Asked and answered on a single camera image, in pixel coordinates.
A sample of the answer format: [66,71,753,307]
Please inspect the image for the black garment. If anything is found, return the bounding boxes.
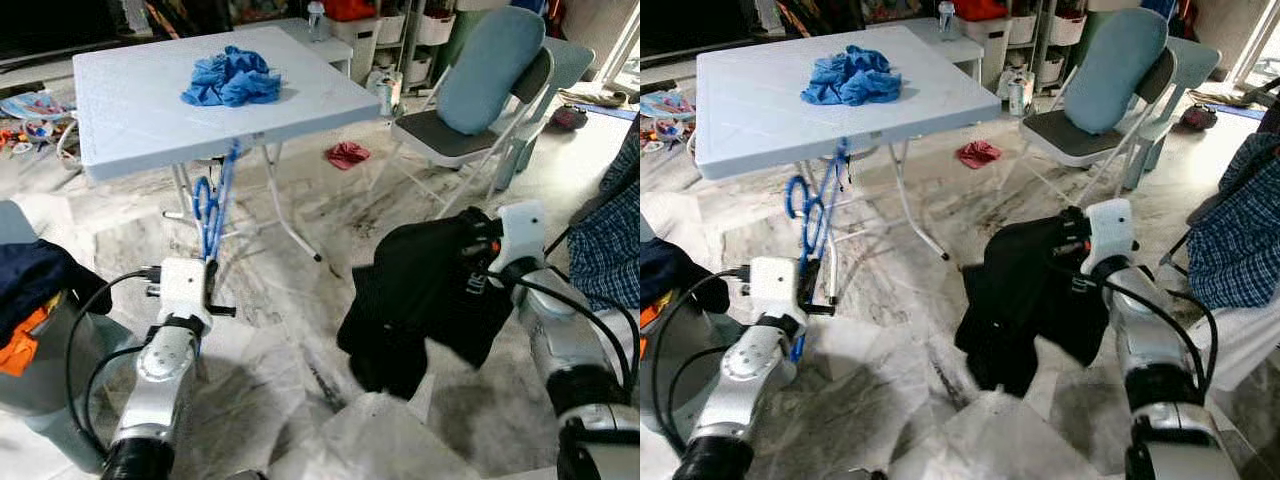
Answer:
[337,208,516,401]
[955,207,1111,399]

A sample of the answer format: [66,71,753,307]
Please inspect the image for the blue plastic hanger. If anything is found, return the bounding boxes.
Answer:
[785,138,851,301]
[192,140,241,264]

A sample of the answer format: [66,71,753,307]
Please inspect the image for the blue plaid shirt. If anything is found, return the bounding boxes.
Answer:
[567,120,640,311]
[1185,130,1280,311]

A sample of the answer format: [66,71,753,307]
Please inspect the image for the navy blue shorts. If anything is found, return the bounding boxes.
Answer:
[0,240,86,346]
[640,238,731,331]

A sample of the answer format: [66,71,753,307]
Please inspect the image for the white grey folding chair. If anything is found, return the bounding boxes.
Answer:
[390,45,556,216]
[1020,45,1176,206]

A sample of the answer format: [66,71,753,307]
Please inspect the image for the red floor cloth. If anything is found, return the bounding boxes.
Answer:
[325,140,371,171]
[955,140,1003,169]

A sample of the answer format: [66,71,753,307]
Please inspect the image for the white green tin can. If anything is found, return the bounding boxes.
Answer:
[1005,70,1034,116]
[376,70,403,116]

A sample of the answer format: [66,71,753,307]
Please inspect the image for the light blue cushion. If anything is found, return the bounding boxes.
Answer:
[437,8,546,136]
[1062,8,1169,136]

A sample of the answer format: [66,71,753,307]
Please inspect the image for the white folding table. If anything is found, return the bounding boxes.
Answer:
[72,25,383,263]
[695,25,1003,261]

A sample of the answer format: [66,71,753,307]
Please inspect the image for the white thin garment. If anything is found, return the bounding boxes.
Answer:
[1195,300,1280,391]

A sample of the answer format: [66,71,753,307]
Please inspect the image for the blue crumpled garment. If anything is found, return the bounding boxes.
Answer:
[800,45,906,108]
[180,45,283,108]

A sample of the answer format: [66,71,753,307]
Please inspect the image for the white storage shelf unit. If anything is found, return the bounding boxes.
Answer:
[325,0,461,86]
[960,0,1091,86]

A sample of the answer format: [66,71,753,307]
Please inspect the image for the colourful baby bouncer seat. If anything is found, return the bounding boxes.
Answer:
[0,90,76,151]
[640,90,696,151]

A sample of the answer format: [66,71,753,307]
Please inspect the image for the white side table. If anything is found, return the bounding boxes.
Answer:
[240,17,353,76]
[905,17,986,81]

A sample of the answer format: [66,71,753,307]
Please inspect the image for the black television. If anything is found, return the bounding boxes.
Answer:
[640,0,761,56]
[0,0,136,61]

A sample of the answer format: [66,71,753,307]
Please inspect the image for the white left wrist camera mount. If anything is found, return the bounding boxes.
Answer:
[158,258,213,326]
[748,257,809,326]

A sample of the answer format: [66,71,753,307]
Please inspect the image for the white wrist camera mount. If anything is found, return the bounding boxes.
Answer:
[1088,198,1137,271]
[158,258,213,326]
[748,257,809,326]
[497,200,548,273]

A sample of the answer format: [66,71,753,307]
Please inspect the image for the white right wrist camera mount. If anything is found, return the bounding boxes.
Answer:
[1088,198,1137,271]
[497,200,548,273]

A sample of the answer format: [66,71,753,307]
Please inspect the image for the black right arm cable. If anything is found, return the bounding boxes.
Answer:
[1048,258,1221,401]
[478,268,640,401]

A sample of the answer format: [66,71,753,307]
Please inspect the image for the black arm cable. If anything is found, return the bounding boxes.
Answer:
[1048,258,1221,401]
[478,268,640,401]
[64,265,163,458]
[651,265,751,451]

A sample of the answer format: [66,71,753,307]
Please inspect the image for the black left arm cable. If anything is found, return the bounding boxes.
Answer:
[64,265,163,458]
[651,265,751,451]

